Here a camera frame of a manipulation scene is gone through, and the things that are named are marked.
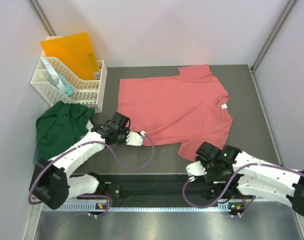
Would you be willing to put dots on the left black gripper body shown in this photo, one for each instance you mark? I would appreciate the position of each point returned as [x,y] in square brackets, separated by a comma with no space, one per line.
[123,133]

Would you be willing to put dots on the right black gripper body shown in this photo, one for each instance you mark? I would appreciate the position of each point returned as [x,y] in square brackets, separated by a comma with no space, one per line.
[213,172]

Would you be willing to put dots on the pink t shirt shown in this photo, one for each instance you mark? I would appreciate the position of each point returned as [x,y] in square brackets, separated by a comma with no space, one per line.
[187,109]

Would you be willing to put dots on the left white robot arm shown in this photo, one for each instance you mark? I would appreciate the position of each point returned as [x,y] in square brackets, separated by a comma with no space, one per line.
[65,164]

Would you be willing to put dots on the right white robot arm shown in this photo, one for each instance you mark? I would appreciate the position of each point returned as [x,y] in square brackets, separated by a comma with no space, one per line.
[253,176]

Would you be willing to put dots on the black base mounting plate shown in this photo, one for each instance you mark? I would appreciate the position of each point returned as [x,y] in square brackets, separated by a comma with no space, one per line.
[123,190]

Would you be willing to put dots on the green t shirt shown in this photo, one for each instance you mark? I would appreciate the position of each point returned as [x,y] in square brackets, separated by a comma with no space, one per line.
[60,127]

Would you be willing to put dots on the white perforated file organizer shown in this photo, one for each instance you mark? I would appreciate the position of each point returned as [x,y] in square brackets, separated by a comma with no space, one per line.
[69,71]

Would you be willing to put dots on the light blue items in organizer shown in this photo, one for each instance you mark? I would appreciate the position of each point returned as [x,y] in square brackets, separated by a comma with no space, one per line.
[58,79]

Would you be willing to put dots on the teal plastic basin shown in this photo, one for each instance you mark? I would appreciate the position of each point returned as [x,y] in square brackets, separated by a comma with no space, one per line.
[37,155]

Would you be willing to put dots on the orange plastic folder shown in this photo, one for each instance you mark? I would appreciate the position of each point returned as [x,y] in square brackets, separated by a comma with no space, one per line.
[76,52]

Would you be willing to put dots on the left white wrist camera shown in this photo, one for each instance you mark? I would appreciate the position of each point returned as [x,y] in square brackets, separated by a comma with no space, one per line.
[135,138]

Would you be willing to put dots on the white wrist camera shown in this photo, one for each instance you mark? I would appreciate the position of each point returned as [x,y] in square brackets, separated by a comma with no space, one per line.
[135,138]
[195,169]

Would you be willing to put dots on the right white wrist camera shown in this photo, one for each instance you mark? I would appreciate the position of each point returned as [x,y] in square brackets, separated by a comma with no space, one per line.
[195,169]

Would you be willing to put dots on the aluminium frame rail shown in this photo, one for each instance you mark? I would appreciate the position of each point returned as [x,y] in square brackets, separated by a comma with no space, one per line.
[56,193]

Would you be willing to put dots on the white slotted cable duct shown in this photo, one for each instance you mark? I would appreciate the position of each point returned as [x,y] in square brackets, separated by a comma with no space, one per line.
[100,206]

